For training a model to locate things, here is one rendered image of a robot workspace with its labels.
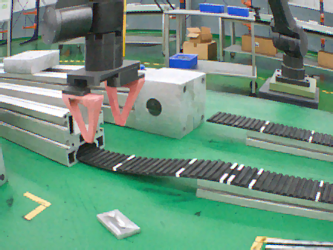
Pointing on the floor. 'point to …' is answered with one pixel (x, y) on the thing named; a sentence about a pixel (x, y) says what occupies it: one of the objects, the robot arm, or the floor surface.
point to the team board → (6, 18)
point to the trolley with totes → (182, 60)
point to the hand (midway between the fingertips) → (104, 127)
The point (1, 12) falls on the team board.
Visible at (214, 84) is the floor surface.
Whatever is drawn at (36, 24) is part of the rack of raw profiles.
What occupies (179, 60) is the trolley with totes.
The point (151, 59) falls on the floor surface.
